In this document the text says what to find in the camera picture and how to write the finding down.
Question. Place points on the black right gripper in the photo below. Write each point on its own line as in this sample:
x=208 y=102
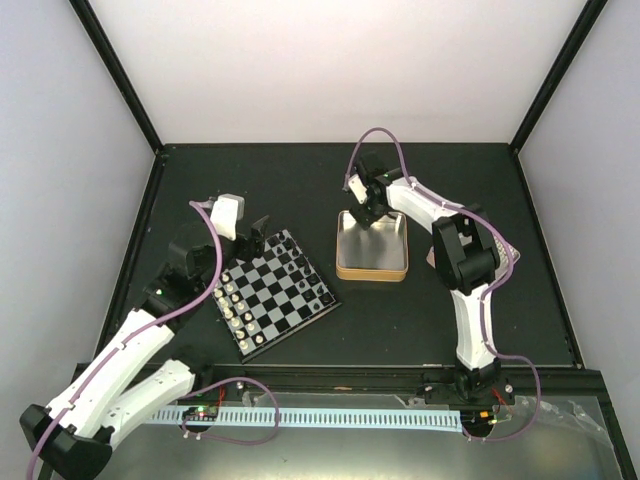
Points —
x=363 y=218

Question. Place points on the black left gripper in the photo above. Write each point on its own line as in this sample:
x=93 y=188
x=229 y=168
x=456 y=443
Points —
x=253 y=244

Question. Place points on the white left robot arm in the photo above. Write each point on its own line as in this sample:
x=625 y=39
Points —
x=76 y=433

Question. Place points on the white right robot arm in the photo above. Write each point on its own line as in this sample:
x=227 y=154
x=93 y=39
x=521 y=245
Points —
x=465 y=257

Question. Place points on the white chess piece row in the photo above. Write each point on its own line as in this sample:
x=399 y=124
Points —
x=240 y=319

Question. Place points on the gold metal tin base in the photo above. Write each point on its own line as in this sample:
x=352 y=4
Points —
x=378 y=254

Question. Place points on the black and grey chessboard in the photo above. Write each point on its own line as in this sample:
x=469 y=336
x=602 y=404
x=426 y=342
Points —
x=283 y=309

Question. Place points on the silver tin lid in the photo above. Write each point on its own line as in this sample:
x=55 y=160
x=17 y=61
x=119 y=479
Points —
x=504 y=258

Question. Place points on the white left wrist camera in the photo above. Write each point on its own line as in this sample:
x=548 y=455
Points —
x=226 y=211

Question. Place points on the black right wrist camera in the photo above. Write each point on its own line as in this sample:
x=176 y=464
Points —
x=367 y=167

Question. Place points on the light blue cable duct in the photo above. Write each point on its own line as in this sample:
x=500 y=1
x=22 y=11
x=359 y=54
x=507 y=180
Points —
x=325 y=418

